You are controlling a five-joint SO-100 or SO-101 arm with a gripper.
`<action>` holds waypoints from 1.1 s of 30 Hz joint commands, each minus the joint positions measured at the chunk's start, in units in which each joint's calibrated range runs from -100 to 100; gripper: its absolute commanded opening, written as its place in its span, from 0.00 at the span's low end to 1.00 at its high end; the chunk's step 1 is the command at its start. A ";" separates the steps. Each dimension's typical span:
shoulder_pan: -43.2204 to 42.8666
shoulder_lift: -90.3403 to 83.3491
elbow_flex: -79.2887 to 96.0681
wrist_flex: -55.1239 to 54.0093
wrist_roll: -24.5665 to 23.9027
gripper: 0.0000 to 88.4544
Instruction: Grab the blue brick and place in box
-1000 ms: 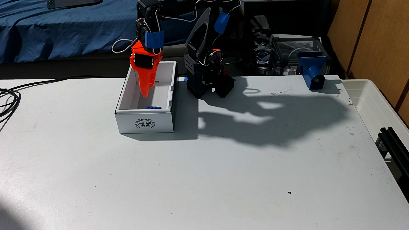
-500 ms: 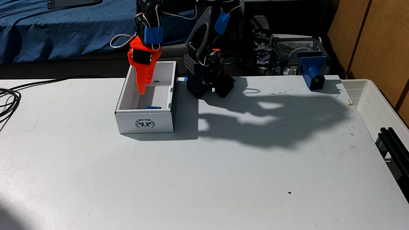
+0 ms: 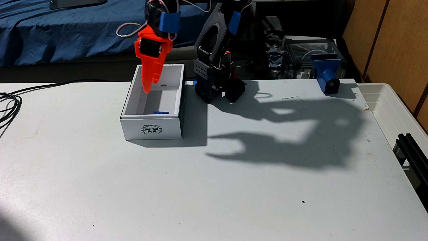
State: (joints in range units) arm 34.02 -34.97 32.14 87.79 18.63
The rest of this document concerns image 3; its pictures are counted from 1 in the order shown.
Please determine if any white cardboard box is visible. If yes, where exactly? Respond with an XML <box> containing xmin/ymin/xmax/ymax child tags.
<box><xmin>120</xmin><ymin>64</ymin><xmax>185</xmax><ymax>140</ymax></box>

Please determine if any grey bed base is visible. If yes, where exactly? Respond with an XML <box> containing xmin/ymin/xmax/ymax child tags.
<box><xmin>0</xmin><ymin>45</ymin><xmax>201</xmax><ymax>84</ymax></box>

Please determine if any blue bed sheet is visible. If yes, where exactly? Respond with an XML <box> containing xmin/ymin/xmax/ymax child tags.
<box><xmin>0</xmin><ymin>0</ymin><xmax>211</xmax><ymax>67</ymax></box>

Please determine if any dark flat device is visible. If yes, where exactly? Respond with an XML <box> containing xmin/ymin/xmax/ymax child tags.
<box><xmin>49</xmin><ymin>0</ymin><xmax>108</xmax><ymax>10</ymax></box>

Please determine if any blue white electronic part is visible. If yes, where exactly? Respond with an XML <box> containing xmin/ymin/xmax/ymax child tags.
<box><xmin>266</xmin><ymin>47</ymin><xmax>285</xmax><ymax>69</ymax></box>

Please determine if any clear acrylic case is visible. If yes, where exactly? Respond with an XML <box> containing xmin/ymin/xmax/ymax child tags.
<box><xmin>281</xmin><ymin>36</ymin><xmax>346</xmax><ymax>80</ymax></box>

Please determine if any white plastic bin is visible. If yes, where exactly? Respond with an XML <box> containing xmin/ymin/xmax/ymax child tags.
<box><xmin>357</xmin><ymin>83</ymin><xmax>428</xmax><ymax>188</ymax></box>

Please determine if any wooden cabinet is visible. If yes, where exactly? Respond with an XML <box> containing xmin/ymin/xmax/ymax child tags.
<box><xmin>341</xmin><ymin>0</ymin><xmax>428</xmax><ymax>133</ymax></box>

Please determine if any black aluminium extrusion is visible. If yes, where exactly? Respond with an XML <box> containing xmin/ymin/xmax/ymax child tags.
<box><xmin>393</xmin><ymin>133</ymin><xmax>428</xmax><ymax>213</ymax></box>

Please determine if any white gripper motor cable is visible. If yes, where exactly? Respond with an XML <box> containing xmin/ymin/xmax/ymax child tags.
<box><xmin>116</xmin><ymin>22</ymin><xmax>148</xmax><ymax>37</ymax></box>

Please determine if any black cable bundle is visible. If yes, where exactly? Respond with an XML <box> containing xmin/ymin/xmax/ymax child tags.
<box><xmin>0</xmin><ymin>79</ymin><xmax>112</xmax><ymax>134</ymax></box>

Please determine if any blue printed clamp mount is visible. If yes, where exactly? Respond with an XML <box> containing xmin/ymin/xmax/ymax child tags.
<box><xmin>311</xmin><ymin>54</ymin><xmax>342</xmax><ymax>96</ymax></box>

